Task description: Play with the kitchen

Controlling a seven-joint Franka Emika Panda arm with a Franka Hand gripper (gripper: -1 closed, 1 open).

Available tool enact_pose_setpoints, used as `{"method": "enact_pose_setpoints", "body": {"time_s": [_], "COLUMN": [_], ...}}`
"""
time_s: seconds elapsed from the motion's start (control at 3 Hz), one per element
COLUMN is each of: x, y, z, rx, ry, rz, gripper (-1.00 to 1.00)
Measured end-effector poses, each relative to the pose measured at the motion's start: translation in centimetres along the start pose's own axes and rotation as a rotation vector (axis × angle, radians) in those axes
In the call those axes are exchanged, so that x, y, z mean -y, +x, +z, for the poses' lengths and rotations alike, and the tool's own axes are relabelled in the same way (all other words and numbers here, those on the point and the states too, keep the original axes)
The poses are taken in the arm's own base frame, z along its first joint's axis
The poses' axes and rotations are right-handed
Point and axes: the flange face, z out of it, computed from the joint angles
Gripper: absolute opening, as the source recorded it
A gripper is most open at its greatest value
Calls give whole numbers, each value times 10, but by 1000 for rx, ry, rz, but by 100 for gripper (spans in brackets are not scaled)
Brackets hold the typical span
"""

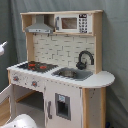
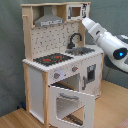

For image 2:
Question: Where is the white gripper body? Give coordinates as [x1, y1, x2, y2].
[82, 18, 107, 42]

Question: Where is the white oven door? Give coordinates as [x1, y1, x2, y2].
[49, 86, 95, 128]

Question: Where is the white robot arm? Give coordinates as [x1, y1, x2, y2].
[82, 18, 128, 73]

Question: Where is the wooden toy kitchen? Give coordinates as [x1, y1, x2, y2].
[22, 2, 104, 128]

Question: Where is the white toy microwave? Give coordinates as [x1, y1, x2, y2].
[66, 3, 90, 21]

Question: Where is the grey toy sink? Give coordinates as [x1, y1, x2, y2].
[66, 47, 94, 56]

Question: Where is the black toy faucet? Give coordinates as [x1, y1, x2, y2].
[67, 33, 82, 49]

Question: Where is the white dishwasher door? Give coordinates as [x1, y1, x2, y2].
[81, 56, 102, 98]

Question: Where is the right red stove knob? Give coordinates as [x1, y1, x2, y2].
[72, 66, 78, 72]

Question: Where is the red stove knob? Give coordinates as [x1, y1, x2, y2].
[54, 73, 60, 79]
[72, 66, 78, 72]

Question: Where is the grey range hood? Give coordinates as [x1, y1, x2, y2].
[35, 6, 64, 27]

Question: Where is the black toy stovetop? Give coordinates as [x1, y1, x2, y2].
[34, 53, 71, 66]

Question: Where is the left red stove knob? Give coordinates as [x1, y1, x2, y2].
[54, 73, 60, 79]

